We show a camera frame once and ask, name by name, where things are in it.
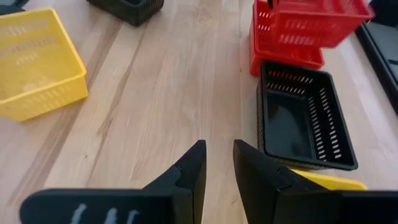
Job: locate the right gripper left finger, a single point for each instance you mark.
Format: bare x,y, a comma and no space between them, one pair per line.
124,208

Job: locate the black aluminium extrusion frame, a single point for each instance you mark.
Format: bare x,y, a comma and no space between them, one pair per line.
377,62

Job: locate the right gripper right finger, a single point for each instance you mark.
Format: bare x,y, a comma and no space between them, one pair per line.
311,208

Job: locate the yellow slotted plastic basket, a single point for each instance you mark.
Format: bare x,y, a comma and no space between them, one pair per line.
335,183
37,71

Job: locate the black slotted plastic basket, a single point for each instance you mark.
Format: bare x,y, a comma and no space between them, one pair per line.
130,12
258,124
286,124

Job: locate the red slotted plastic basket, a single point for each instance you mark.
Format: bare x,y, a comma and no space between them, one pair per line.
280,60
311,28
261,18

